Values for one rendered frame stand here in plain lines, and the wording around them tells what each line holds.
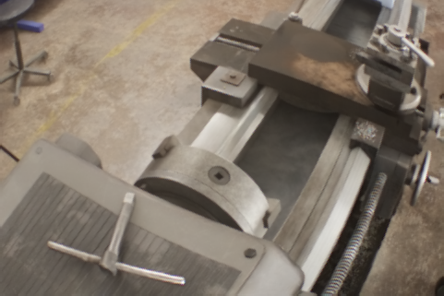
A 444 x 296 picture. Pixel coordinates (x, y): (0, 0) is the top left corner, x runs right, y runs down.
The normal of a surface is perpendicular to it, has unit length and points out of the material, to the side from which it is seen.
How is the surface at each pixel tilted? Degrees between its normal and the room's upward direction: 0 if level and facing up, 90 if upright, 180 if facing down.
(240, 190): 37
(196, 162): 2
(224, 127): 0
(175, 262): 0
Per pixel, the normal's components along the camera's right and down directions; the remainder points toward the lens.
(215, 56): 0.02, -0.72
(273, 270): 0.65, -0.29
